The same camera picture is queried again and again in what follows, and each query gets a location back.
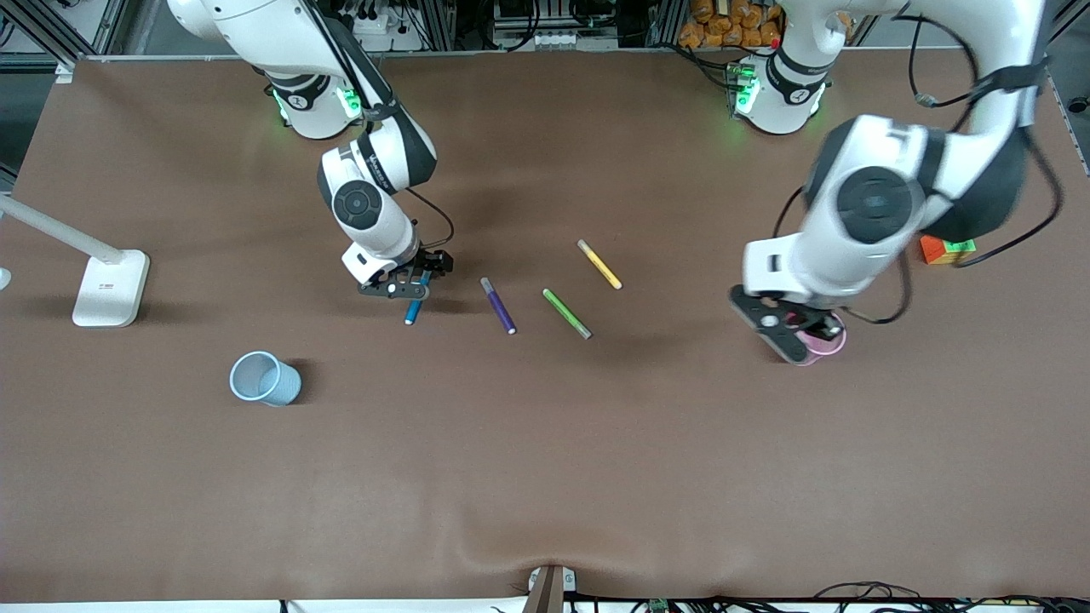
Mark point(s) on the orange snack bags pile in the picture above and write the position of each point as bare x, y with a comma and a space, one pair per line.
728, 21

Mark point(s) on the metal table edge clamp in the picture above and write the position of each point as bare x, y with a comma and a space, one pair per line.
549, 589

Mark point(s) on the green marker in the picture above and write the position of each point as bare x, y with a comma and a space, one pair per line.
567, 313

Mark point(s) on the white lamp stand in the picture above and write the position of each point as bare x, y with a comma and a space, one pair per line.
109, 285

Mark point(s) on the blue marker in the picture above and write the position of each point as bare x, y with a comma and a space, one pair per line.
413, 311

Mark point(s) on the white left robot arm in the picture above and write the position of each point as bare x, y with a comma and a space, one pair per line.
877, 204

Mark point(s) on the white power strip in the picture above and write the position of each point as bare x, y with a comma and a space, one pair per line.
383, 24

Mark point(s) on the pink plastic cup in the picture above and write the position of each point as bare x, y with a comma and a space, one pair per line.
826, 347

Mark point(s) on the yellow marker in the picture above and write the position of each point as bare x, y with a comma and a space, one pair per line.
599, 264

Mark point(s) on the colourful puzzle cube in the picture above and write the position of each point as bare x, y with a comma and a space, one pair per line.
941, 253

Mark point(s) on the purple marker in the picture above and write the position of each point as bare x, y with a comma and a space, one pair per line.
498, 305

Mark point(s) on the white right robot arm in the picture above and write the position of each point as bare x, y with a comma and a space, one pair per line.
255, 34

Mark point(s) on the light blue plastic cup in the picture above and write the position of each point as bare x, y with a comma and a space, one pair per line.
265, 379

